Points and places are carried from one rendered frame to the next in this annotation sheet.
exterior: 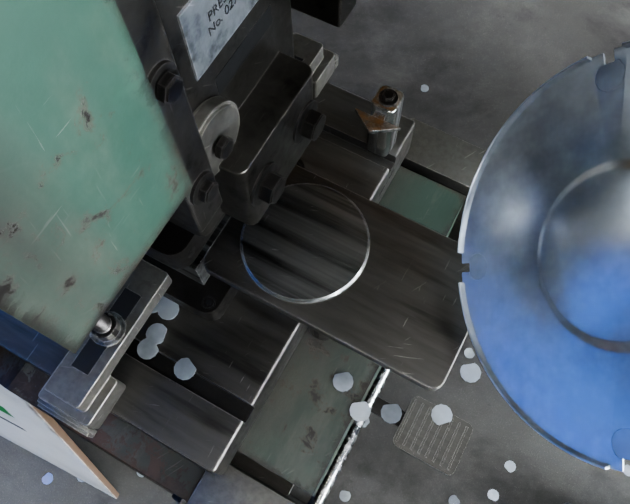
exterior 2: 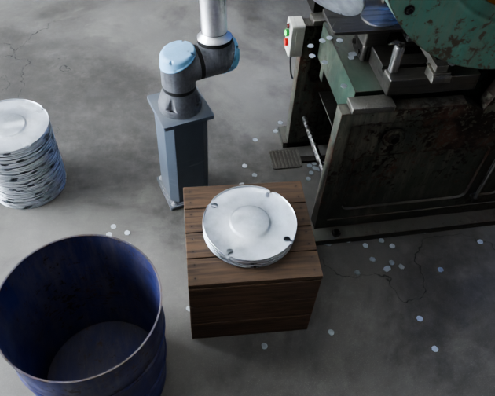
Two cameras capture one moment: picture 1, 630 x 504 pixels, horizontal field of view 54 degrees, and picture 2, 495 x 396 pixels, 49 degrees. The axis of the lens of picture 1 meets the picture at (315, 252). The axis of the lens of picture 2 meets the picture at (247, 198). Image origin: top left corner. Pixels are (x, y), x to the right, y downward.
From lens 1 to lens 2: 179 cm
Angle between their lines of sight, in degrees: 57
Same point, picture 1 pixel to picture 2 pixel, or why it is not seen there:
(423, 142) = (383, 100)
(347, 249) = (368, 18)
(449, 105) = (411, 347)
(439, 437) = (283, 159)
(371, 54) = (484, 350)
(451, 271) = (342, 26)
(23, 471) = not seen: hidden behind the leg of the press
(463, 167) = (364, 100)
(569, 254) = not seen: outside the picture
